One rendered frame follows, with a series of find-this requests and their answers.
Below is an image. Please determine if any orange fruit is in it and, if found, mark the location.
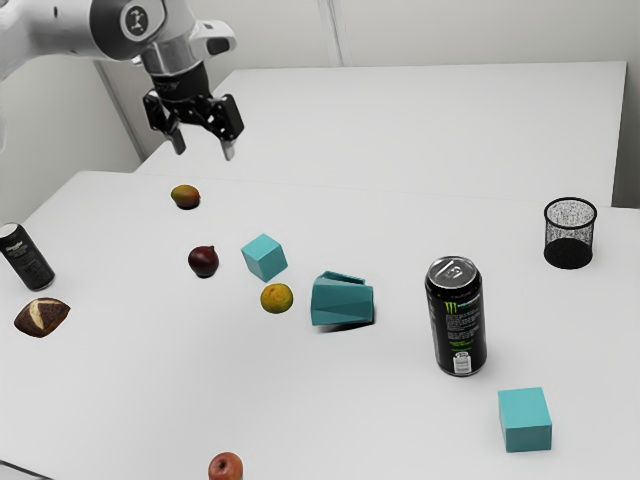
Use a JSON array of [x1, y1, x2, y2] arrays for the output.
[[259, 282, 295, 316]]

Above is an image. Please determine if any red apple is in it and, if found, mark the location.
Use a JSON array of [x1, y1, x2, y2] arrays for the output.
[[208, 452, 245, 480]]

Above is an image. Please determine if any tall black can green print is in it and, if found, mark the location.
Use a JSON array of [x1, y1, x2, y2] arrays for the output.
[[424, 256, 489, 378]]

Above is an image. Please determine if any black can with pale print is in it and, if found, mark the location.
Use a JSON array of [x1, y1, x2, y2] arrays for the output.
[[0, 222, 56, 292]]

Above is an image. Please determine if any black mesh pen holder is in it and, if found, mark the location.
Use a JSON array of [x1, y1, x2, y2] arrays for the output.
[[543, 196, 599, 270]]

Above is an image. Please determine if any teal faceted mug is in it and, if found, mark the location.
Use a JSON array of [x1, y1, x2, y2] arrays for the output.
[[310, 270, 376, 328]]

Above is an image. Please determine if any teal cube block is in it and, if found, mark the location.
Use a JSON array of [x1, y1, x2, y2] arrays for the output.
[[240, 232, 289, 283]]

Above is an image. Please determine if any dark red onion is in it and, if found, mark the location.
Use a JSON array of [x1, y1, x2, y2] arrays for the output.
[[187, 244, 220, 279]]

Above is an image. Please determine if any brown bread roll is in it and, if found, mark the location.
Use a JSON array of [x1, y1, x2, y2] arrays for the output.
[[13, 297, 72, 340]]

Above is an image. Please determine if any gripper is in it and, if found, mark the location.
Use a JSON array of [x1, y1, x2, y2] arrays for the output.
[[142, 65, 246, 162]]

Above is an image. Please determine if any green and red mango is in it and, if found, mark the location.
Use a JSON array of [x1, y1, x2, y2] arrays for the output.
[[170, 184, 202, 210]]

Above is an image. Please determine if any large teal block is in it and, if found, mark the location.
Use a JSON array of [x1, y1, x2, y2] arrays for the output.
[[497, 386, 554, 454]]

